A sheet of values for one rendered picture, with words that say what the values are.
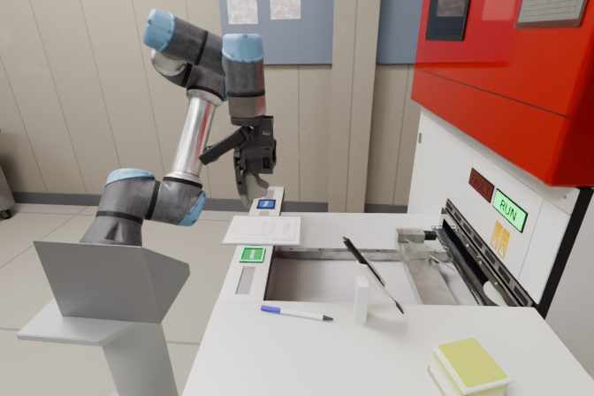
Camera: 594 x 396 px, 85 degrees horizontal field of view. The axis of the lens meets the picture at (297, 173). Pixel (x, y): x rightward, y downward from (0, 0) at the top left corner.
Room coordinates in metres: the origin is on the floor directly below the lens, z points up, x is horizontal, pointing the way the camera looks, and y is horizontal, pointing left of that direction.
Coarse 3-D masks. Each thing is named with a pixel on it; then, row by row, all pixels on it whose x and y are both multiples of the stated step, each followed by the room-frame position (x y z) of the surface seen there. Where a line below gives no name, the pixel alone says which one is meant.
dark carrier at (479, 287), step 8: (440, 232) 0.84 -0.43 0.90; (448, 232) 0.84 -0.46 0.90; (448, 240) 0.79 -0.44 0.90; (456, 240) 0.80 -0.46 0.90; (456, 248) 0.76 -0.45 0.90; (464, 248) 0.76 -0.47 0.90; (456, 256) 0.72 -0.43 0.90; (464, 256) 0.72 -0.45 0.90; (464, 264) 0.69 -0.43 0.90; (472, 264) 0.69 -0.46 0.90; (472, 272) 0.66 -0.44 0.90; (480, 272) 0.66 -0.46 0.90; (472, 280) 0.63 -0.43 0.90; (480, 280) 0.63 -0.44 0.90; (488, 280) 0.63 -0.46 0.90; (480, 288) 0.60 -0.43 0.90; (480, 296) 0.58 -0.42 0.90; (488, 304) 0.55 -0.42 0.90; (496, 304) 0.55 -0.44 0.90
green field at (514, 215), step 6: (498, 192) 0.67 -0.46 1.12; (498, 198) 0.67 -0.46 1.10; (504, 198) 0.65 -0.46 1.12; (498, 204) 0.66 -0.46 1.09; (504, 204) 0.64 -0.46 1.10; (510, 204) 0.62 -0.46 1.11; (504, 210) 0.63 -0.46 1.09; (510, 210) 0.61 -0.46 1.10; (516, 210) 0.60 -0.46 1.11; (510, 216) 0.61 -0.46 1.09; (516, 216) 0.59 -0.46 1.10; (522, 216) 0.57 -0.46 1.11; (516, 222) 0.59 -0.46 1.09; (522, 222) 0.57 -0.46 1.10
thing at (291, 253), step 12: (288, 252) 0.82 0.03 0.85; (300, 252) 0.82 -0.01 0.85; (312, 252) 0.82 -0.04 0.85; (324, 252) 0.82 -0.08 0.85; (336, 252) 0.82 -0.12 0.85; (348, 252) 0.81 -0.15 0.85; (360, 252) 0.81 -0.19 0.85; (372, 252) 0.81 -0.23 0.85; (384, 252) 0.81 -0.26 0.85; (396, 252) 0.81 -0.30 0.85
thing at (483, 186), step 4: (472, 172) 0.80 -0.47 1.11; (472, 176) 0.80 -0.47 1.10; (476, 176) 0.78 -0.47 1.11; (480, 176) 0.76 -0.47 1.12; (472, 180) 0.79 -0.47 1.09; (476, 180) 0.77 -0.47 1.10; (480, 180) 0.75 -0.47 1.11; (484, 180) 0.74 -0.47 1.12; (472, 184) 0.79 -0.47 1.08; (476, 184) 0.77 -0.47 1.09; (480, 184) 0.75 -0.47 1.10; (484, 184) 0.73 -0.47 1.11; (488, 184) 0.72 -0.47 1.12; (476, 188) 0.76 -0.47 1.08; (480, 188) 0.75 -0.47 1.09; (484, 188) 0.73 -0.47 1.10; (488, 188) 0.71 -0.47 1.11; (480, 192) 0.74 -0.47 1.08; (484, 192) 0.72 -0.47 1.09; (488, 192) 0.71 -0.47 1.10; (484, 196) 0.72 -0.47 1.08; (488, 196) 0.71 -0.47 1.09; (488, 200) 0.70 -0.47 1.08
